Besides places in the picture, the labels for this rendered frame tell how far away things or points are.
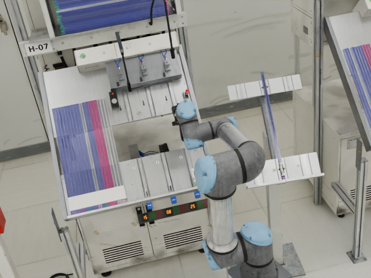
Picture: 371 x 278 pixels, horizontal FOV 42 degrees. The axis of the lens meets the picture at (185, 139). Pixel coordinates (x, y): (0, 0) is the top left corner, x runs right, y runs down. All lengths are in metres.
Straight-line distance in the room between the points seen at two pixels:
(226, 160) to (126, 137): 1.45
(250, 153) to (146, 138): 1.38
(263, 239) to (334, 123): 1.17
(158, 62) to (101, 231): 0.96
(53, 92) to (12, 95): 1.72
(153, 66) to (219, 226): 0.92
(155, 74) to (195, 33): 1.73
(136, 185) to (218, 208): 0.66
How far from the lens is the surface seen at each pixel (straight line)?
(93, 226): 2.66
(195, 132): 1.91
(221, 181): 1.54
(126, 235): 2.72
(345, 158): 2.85
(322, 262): 2.87
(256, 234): 1.87
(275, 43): 4.24
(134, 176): 2.23
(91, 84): 2.38
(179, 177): 2.23
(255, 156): 1.57
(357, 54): 2.61
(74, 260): 2.40
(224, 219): 1.70
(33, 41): 2.33
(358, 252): 2.87
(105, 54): 2.34
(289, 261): 2.85
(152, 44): 2.35
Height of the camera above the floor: 2.03
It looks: 30 degrees down
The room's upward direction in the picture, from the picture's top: 9 degrees counter-clockwise
